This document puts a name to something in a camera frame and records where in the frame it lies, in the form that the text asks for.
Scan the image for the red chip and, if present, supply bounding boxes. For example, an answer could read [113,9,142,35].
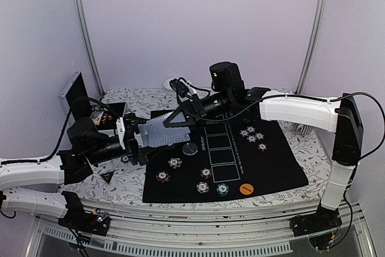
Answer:
[156,172,170,183]
[257,143,268,152]
[200,168,212,179]

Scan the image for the black triangular marker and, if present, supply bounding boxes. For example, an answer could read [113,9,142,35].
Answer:
[99,171,114,184]

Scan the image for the silver poker chip case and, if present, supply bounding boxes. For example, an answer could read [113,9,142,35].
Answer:
[58,71,117,131]

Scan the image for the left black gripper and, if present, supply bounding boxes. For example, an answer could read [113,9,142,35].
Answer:
[85,117,168,166]

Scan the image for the green poker chip stack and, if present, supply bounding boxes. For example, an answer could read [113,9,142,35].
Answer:
[121,156,129,163]

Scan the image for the orange big blind button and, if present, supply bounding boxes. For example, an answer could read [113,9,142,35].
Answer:
[239,184,254,196]

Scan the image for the blue card deck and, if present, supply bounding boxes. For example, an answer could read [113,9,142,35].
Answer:
[135,112,191,148]

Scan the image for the right aluminium frame post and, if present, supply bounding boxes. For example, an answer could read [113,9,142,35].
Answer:
[295,0,327,94]

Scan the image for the left aluminium frame post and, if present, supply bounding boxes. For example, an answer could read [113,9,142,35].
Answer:
[73,0,105,96]

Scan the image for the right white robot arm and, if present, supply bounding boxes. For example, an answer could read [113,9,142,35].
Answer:
[163,61,363,231]

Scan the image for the white ribbed cup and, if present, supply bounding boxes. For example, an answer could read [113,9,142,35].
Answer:
[294,123,313,135]

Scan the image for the black poker mat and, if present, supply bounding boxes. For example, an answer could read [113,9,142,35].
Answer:
[142,118,308,203]

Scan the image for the white chip cluster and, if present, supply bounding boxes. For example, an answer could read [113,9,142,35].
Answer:
[247,126,256,134]
[247,135,256,143]
[256,133,264,140]

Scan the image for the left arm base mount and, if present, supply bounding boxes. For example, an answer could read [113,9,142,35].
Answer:
[58,210,111,237]

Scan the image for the clear dealer button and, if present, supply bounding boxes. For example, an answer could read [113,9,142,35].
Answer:
[182,142,199,156]

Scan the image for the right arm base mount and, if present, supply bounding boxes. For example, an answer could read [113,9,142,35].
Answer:
[289,205,342,237]

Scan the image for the white ceramic bowl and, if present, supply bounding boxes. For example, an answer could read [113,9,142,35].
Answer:
[163,78,176,87]

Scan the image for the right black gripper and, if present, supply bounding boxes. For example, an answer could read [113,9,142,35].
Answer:
[164,90,233,130]

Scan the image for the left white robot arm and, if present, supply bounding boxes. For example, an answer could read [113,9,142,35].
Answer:
[1,113,147,229]

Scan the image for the aluminium frame post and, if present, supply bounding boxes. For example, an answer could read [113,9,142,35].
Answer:
[295,0,327,94]
[73,0,105,96]

